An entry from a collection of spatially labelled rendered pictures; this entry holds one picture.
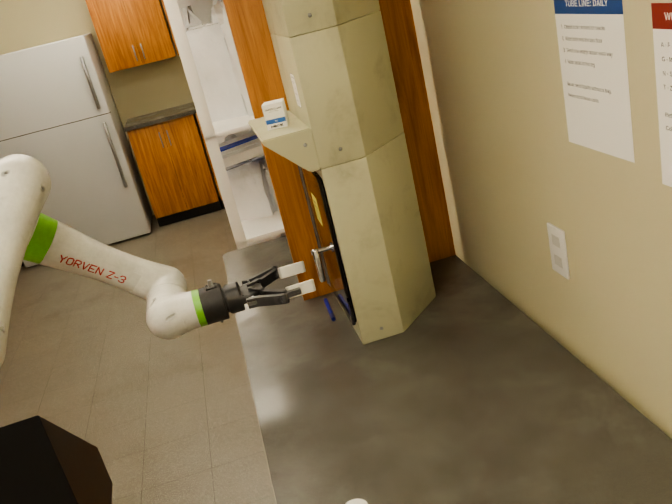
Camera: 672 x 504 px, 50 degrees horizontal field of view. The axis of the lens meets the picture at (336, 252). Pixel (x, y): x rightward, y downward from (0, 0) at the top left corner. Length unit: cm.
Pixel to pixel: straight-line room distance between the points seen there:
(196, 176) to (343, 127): 516
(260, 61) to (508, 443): 116
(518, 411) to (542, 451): 13
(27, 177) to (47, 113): 500
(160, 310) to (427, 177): 88
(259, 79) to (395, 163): 45
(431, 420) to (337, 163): 61
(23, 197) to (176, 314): 44
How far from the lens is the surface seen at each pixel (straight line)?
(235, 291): 175
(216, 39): 300
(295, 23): 162
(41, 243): 177
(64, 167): 668
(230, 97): 302
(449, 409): 154
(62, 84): 657
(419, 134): 211
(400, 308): 183
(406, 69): 207
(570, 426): 146
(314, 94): 164
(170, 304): 175
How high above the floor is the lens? 182
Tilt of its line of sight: 21 degrees down
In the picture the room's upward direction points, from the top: 14 degrees counter-clockwise
